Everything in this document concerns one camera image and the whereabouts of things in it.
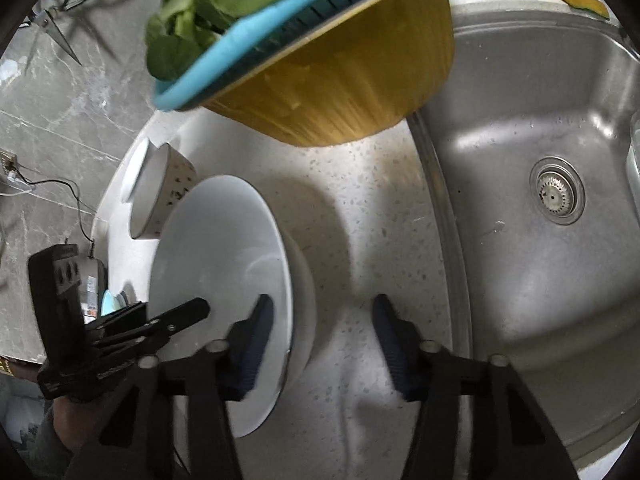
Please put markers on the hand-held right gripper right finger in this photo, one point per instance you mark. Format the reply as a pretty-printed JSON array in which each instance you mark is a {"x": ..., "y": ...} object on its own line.
[{"x": 395, "y": 345}]

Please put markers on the yellow ribbed basin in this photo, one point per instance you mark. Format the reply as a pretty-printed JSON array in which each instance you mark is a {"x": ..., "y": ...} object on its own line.
[{"x": 350, "y": 85}]

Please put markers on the large teal floral plate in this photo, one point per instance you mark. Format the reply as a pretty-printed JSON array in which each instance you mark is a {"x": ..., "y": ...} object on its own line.
[{"x": 111, "y": 302}]

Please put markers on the person's left hand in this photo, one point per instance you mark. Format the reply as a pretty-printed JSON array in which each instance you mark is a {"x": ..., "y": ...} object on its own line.
[{"x": 80, "y": 420}]

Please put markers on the green leafy vegetables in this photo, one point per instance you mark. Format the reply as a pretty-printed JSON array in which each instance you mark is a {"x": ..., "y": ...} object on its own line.
[{"x": 170, "y": 55}]

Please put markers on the clear plastic container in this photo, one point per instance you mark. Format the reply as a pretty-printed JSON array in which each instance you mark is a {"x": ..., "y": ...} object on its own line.
[{"x": 635, "y": 160}]

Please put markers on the silver rice cooker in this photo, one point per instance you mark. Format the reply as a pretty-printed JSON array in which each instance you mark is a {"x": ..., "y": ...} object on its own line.
[{"x": 95, "y": 280}]

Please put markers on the steel sink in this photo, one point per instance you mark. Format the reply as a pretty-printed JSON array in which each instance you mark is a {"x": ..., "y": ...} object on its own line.
[{"x": 500, "y": 160}]

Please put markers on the small white bowl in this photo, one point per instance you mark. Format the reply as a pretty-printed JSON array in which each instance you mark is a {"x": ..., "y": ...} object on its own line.
[{"x": 136, "y": 175}]

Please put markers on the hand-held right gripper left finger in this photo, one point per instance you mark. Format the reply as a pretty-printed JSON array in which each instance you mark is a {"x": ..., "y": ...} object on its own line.
[{"x": 255, "y": 340}]

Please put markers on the sink drain strainer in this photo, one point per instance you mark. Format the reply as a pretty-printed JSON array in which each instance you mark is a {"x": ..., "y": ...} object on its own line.
[{"x": 556, "y": 192}]

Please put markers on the large white bowl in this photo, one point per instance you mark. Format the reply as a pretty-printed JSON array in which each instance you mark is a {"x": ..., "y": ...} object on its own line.
[{"x": 220, "y": 240}]

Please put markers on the person's left forearm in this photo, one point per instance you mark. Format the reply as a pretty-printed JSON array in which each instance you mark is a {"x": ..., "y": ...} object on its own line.
[{"x": 55, "y": 460}]

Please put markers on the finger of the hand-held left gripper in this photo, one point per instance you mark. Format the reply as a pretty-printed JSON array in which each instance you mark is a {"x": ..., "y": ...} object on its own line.
[
  {"x": 180, "y": 312},
  {"x": 120, "y": 316}
]

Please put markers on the steel kitchen scissors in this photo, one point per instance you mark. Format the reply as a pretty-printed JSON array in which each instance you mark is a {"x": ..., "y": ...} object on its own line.
[{"x": 60, "y": 37}]

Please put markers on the teal colander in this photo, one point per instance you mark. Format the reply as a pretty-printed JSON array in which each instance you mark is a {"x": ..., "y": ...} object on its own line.
[{"x": 210, "y": 77}]

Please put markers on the floral dark-rimmed bowl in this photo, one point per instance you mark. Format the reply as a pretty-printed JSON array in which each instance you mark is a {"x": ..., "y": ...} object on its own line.
[{"x": 165, "y": 195}]

